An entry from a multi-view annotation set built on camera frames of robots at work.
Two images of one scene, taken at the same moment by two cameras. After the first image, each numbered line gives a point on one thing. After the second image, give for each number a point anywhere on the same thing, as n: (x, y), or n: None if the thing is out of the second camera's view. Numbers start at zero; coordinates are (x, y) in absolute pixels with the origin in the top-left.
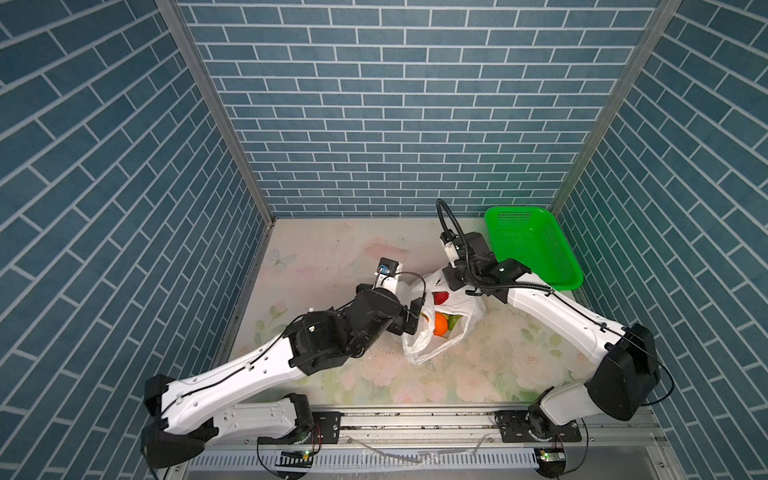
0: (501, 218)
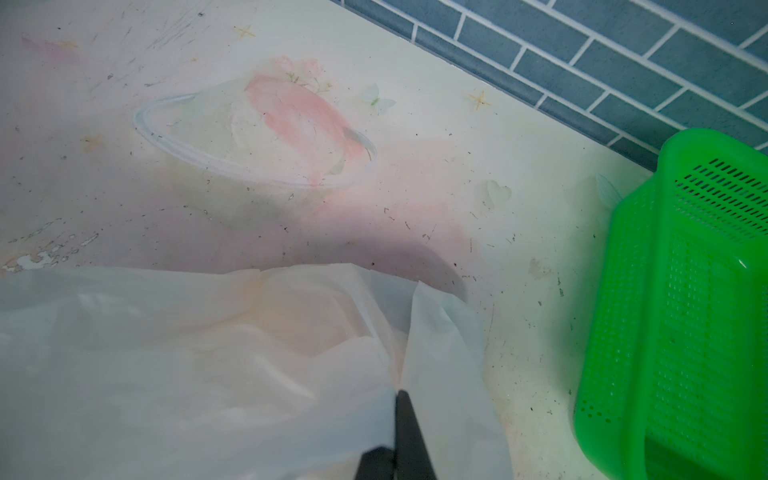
0: (673, 378)
